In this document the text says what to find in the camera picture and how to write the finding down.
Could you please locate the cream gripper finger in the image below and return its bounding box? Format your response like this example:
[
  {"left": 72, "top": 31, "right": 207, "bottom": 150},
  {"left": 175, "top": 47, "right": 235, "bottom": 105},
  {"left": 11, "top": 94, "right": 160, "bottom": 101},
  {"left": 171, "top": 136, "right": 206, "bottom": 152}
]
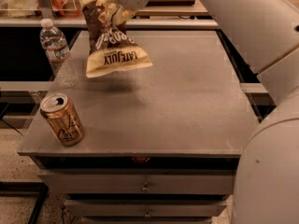
[
  {"left": 96, "top": 0, "right": 118, "bottom": 24},
  {"left": 115, "top": 6, "right": 137, "bottom": 26}
]

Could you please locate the brown Late July chip bag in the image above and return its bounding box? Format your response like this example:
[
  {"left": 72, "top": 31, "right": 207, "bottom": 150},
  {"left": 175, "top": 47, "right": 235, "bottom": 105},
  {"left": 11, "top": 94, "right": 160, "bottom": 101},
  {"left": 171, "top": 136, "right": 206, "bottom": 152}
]
[{"left": 79, "top": 0, "right": 151, "bottom": 77}]

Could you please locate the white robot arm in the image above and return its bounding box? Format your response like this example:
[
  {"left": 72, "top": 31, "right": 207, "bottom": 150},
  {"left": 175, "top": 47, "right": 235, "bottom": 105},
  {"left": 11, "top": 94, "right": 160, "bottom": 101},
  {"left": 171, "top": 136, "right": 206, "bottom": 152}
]
[{"left": 200, "top": 0, "right": 299, "bottom": 224}]

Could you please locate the clear plastic water bottle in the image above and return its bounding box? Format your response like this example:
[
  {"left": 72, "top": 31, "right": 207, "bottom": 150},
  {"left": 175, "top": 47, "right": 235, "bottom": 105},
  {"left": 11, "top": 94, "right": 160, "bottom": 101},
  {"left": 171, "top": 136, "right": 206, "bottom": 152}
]
[{"left": 39, "top": 19, "right": 78, "bottom": 88}]

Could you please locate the metal shelf rack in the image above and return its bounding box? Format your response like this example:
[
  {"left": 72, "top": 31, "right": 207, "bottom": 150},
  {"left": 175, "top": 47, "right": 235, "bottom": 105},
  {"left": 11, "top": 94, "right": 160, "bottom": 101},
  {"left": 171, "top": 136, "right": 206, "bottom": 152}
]
[{"left": 0, "top": 0, "right": 209, "bottom": 28}]

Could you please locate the clear plastic container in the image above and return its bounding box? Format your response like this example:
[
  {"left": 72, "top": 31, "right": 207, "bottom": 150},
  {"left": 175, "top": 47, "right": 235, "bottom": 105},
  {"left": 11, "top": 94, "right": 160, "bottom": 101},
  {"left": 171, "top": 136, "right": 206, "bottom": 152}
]
[{"left": 0, "top": 0, "right": 79, "bottom": 18}]

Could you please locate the gold LaCroix soda can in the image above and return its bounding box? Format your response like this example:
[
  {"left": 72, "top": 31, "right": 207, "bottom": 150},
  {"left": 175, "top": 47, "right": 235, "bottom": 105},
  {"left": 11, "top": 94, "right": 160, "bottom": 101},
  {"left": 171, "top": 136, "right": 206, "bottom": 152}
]
[{"left": 40, "top": 92, "right": 84, "bottom": 147}]

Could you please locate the grey drawer cabinet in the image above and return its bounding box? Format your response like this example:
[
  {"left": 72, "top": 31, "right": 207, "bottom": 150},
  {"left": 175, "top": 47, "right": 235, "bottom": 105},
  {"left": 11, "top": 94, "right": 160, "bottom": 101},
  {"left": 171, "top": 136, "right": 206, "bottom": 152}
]
[{"left": 19, "top": 31, "right": 257, "bottom": 224}]

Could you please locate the upper drawer knob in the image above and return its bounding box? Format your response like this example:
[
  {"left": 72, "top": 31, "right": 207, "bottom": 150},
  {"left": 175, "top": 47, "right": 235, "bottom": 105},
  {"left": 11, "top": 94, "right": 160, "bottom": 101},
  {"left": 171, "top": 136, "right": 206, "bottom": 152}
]
[{"left": 141, "top": 182, "right": 150, "bottom": 193}]

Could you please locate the drawer knob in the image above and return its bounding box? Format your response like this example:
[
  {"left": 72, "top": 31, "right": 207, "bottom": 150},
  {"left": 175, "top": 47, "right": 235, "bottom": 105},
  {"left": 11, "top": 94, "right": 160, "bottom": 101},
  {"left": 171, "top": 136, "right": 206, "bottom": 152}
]
[
  {"left": 144, "top": 210, "right": 151, "bottom": 218},
  {"left": 141, "top": 182, "right": 150, "bottom": 193}
]

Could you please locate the lower drawer knob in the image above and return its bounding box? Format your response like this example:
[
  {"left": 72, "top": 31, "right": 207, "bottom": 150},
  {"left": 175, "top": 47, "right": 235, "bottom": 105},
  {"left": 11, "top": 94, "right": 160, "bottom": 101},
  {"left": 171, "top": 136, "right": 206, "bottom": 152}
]
[{"left": 144, "top": 210, "right": 151, "bottom": 218}]

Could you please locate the black metal frame left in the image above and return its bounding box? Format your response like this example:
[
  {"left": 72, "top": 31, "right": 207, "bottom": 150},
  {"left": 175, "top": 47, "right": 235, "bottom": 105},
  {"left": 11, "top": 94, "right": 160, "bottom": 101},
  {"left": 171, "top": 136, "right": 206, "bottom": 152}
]
[{"left": 0, "top": 181, "right": 49, "bottom": 224}]

